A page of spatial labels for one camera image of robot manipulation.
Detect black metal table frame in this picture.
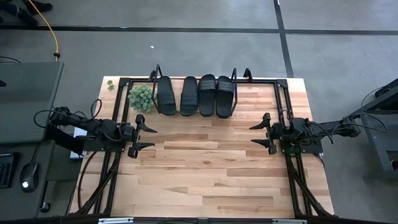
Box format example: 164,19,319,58
73,77,335,218

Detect black computer mouse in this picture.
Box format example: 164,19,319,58
19,161,40,193

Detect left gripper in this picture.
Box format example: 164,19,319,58
119,114,158,159

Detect black rubber slide sandal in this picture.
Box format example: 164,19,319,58
180,76,199,118
215,75,235,119
198,73,217,118
156,75,177,116

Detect black keyboard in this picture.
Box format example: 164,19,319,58
0,152,15,189

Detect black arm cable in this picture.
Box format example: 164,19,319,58
89,98,103,119
357,113,389,134

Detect silver metal bracket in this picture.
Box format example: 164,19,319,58
272,218,308,224
98,217,134,224

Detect thick dark hose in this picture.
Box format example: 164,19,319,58
77,151,99,210

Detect wooden shelf with black legs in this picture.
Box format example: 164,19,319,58
153,64,239,116

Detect white box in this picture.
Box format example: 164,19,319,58
70,127,88,160

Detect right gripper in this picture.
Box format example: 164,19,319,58
249,113,285,156

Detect green artificial plant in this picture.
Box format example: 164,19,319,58
127,84,156,113

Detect dark grey desk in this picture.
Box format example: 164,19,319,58
0,141,83,220

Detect light grey desk panel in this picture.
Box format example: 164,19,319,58
0,61,65,144

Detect yellow cable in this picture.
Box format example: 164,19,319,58
28,0,60,62

